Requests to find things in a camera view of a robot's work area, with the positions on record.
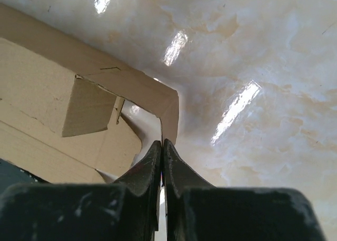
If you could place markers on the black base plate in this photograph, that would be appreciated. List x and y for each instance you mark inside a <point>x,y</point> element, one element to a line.
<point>11,174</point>

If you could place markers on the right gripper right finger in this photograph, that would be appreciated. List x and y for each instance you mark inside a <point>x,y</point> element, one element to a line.
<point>197,210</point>

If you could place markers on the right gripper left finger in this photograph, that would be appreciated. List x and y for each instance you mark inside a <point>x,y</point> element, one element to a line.
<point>125,209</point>

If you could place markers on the brown cardboard box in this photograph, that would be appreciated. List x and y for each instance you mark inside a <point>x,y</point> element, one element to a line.
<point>61,103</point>

